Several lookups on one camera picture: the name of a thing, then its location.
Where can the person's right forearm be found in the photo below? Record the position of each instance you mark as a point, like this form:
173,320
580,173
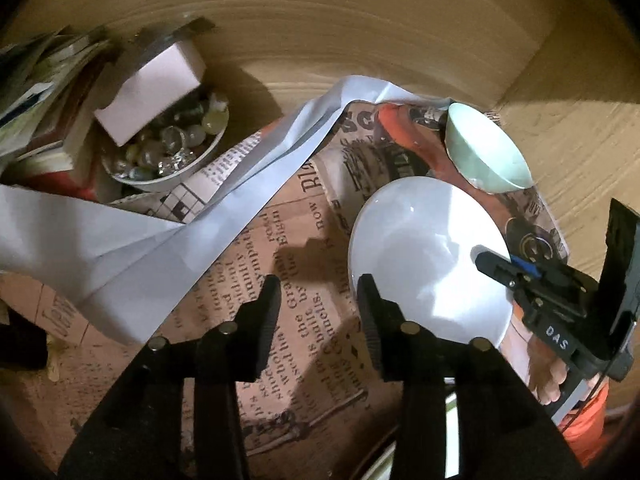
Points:
587,412

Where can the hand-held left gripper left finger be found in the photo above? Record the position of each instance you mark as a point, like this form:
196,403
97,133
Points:
267,310

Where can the white cardboard box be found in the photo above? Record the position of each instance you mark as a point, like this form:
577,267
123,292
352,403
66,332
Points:
150,85

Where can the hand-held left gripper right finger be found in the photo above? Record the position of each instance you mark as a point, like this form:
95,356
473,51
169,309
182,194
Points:
370,317

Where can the stack of books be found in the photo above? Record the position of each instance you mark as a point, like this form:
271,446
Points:
55,110

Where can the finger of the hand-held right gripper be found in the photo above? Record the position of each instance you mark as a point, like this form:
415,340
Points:
497,266
527,269

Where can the mint green bowl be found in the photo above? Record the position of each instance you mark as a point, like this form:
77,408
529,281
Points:
480,135

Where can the white paper strip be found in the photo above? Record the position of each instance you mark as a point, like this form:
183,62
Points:
125,260

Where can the newspaper print tablecloth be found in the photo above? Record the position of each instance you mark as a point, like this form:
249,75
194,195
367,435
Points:
300,260

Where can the white bowl of glass marbles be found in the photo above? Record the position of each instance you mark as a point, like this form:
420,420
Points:
165,152

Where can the large white plate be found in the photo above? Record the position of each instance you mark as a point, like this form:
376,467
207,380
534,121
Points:
425,240

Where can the person's right hand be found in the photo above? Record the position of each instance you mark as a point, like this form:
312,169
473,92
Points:
545,377

